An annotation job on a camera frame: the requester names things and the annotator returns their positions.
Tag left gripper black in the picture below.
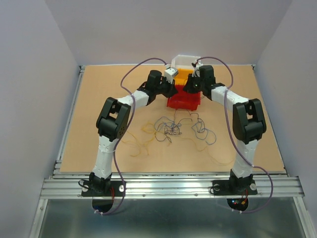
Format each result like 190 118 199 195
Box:
155 76 178 99

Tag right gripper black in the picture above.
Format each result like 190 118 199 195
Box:
182 73 205 94

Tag thin coloured wires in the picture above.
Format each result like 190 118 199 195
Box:
118 109 236 166

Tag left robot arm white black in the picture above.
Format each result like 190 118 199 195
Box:
84 67 178 196

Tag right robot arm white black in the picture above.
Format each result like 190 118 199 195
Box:
184 63 266 196

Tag yellow plastic bin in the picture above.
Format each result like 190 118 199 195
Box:
174 68 193 85

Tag red plastic bin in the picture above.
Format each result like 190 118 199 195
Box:
166 85 201 111

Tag white plastic bin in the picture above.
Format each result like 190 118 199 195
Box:
171 55 200 70

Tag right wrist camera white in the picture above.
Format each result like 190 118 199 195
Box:
192 61 203 77

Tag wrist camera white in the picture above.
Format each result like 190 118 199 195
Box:
164 67 178 84
192 61 203 77

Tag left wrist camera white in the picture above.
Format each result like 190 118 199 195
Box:
164 67 178 84

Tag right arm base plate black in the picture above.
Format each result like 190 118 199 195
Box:
212 180 258 196

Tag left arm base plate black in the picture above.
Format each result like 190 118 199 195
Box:
78 179 123 197

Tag aluminium frame rail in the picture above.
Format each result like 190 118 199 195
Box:
40 173 305 199

